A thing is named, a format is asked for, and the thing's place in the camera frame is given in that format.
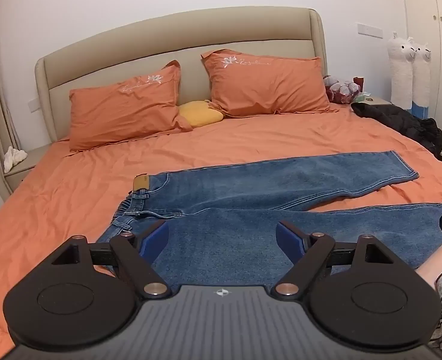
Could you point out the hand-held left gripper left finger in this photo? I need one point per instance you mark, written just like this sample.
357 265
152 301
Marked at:
155 238

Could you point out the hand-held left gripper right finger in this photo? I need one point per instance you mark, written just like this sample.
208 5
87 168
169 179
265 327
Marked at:
290 238

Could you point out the blue denim pants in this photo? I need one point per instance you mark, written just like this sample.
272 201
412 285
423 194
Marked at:
273 183

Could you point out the person's leg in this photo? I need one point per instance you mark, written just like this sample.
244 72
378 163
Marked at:
438 262

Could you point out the bed with orange sheet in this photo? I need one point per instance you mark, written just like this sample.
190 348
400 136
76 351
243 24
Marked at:
93 180

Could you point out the black jacket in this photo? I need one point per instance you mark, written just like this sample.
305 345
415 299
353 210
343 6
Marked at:
404 120

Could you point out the orange embroidered pillow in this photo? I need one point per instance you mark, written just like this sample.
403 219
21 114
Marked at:
123 112
266 86

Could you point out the yellow cushion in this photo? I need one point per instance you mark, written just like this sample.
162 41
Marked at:
200 114

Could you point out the beige nightstand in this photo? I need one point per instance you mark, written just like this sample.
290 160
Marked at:
24 172
376 101

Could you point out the white alpaca plush toy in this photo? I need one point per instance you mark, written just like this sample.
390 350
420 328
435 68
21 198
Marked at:
422 78
401 71

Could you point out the white crumpled cloth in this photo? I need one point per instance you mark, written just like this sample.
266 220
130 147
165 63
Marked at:
13 159

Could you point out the red cup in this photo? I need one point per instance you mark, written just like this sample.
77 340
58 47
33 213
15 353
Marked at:
359 83

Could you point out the beige padded headboard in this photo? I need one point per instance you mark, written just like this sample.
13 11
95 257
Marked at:
131 52

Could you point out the white wardrobe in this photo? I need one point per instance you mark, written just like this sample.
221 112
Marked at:
438 15

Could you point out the white wall socket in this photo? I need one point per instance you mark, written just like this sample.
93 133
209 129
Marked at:
34 104

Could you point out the white wall switch panel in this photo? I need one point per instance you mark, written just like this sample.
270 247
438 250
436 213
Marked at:
369 30

